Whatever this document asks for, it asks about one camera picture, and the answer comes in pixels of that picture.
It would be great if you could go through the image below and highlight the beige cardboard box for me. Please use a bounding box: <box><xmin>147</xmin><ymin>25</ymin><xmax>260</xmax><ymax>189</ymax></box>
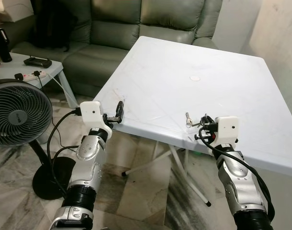
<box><xmin>0</xmin><ymin>0</ymin><xmax>34</xmax><ymax>22</ymax></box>

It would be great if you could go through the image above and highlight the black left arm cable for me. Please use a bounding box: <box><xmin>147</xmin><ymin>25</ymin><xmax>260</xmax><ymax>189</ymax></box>
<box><xmin>47</xmin><ymin>109</ymin><xmax>84</xmax><ymax>197</ymax></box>

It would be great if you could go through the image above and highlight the flat black device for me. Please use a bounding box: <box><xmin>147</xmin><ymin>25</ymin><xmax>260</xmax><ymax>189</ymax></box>
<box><xmin>24</xmin><ymin>57</ymin><xmax>53</xmax><ymax>68</ymax></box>

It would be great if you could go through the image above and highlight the small white side table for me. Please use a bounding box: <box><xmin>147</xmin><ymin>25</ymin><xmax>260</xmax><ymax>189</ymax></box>
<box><xmin>0</xmin><ymin>52</ymin><xmax>79</xmax><ymax>108</ymax></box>

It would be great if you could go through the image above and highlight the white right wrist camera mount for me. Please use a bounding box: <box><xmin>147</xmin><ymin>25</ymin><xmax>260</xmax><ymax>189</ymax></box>
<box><xmin>216</xmin><ymin>115</ymin><xmax>240</xmax><ymax>147</ymax></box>

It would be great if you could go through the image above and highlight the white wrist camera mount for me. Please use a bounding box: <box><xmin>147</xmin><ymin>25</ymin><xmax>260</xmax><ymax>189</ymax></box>
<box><xmin>216</xmin><ymin>115</ymin><xmax>240</xmax><ymax>147</ymax></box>
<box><xmin>80</xmin><ymin>100</ymin><xmax>113</xmax><ymax>139</ymax></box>

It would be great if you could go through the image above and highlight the black standing fan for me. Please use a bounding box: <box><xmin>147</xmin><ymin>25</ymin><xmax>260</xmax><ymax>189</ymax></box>
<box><xmin>0</xmin><ymin>79</ymin><xmax>77</xmax><ymax>201</ymax></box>

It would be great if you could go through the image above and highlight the black backpack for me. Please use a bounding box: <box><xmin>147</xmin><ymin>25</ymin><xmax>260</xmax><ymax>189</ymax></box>
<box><xmin>31</xmin><ymin>0</ymin><xmax>79</xmax><ymax>52</ymax></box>

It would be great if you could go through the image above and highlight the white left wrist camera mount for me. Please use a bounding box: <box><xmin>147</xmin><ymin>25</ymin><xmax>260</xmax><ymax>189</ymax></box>
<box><xmin>80</xmin><ymin>100</ymin><xmax>113</xmax><ymax>139</ymax></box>

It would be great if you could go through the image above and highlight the white power strip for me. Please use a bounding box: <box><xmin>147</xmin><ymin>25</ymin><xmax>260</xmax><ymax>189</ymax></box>
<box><xmin>15</xmin><ymin>70</ymin><xmax>49</xmax><ymax>81</ymax></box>

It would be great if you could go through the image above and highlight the green leather sofa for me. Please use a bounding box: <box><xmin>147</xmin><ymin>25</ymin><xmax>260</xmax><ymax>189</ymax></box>
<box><xmin>12</xmin><ymin>0</ymin><xmax>223</xmax><ymax>99</ymax></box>

